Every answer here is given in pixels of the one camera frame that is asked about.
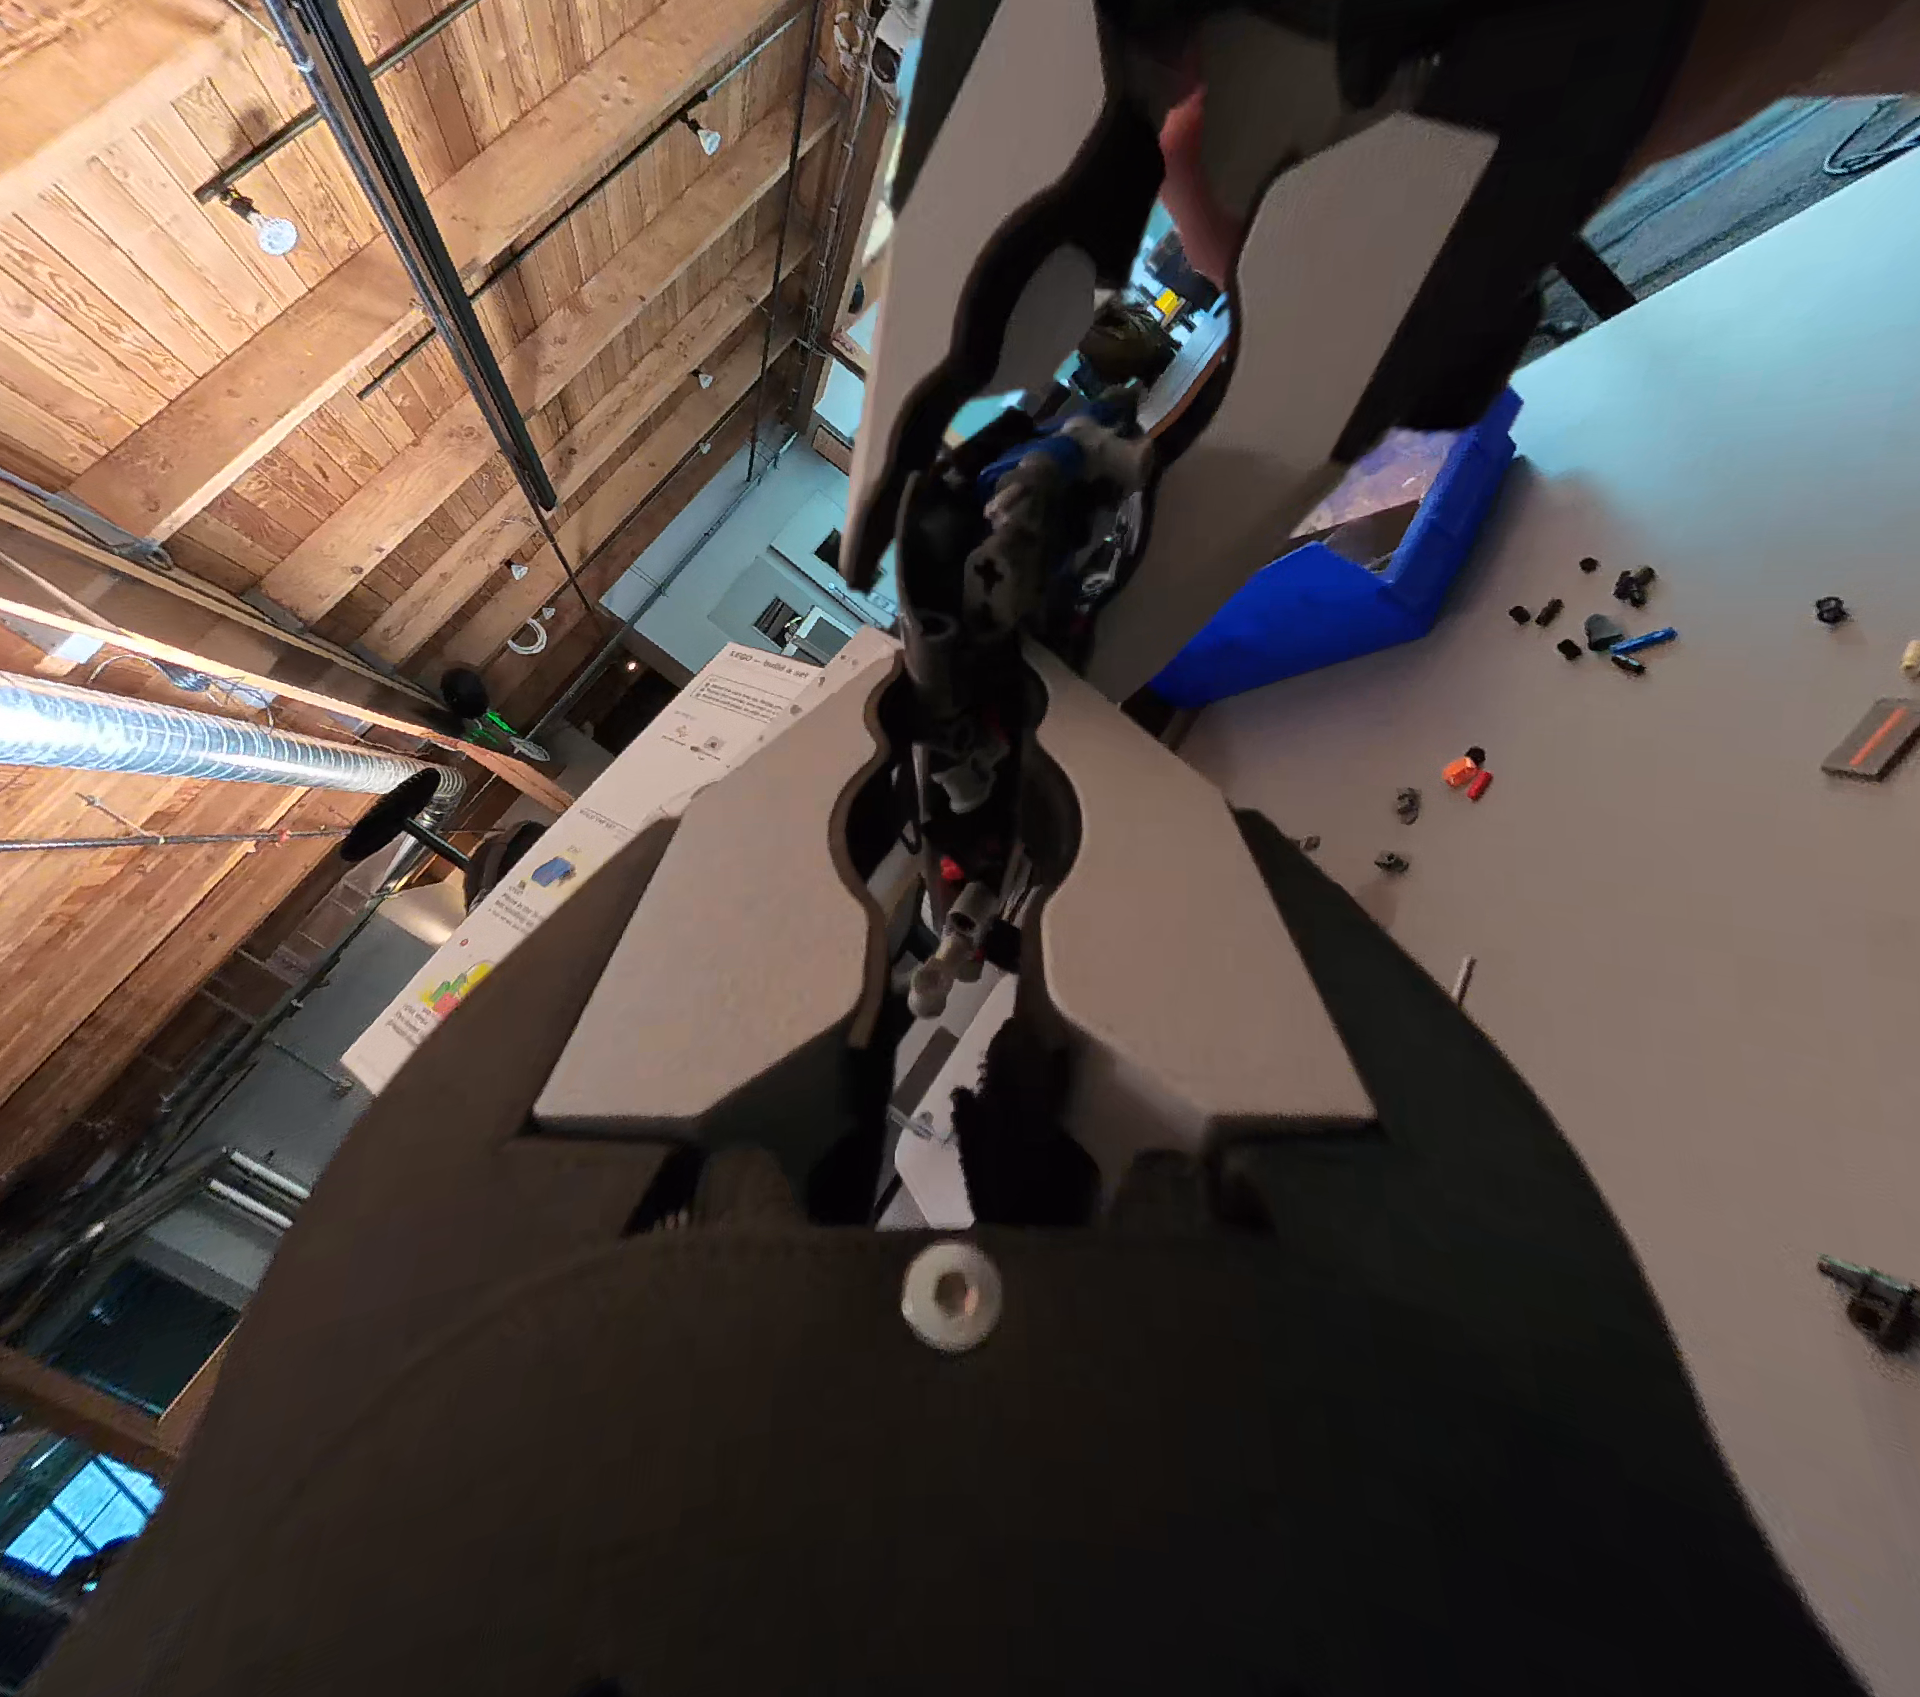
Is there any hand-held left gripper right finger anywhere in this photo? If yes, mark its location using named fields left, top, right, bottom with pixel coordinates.
left=1024, top=644, right=1380, bottom=1144

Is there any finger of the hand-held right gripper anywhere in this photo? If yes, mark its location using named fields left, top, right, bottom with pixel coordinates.
left=1082, top=108, right=1504, bottom=703
left=838, top=0, right=1164, bottom=595

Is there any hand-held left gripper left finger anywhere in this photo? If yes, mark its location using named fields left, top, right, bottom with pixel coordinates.
left=528, top=640, right=906, bottom=1141

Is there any black lego subassembly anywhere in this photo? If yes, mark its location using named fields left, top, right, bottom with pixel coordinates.
left=891, top=395, right=1164, bottom=1023

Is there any silver lego panel piece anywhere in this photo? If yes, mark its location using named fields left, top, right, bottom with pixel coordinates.
left=1823, top=695, right=1920, bottom=780

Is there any person's right hand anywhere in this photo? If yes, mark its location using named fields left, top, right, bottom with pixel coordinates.
left=1159, top=86, right=1253, bottom=281

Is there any white printed instruction sheet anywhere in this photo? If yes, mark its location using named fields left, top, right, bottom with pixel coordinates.
left=342, top=623, right=900, bottom=1104

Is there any blue bin with tag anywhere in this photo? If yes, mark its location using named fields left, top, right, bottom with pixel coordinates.
left=1150, top=386, right=1527, bottom=707

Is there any silver ventilation duct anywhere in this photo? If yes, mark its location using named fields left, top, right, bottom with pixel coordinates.
left=0, top=669, right=469, bottom=839

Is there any black ceiling rail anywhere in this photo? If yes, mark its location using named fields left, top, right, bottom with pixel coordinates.
left=135, top=0, right=563, bottom=517

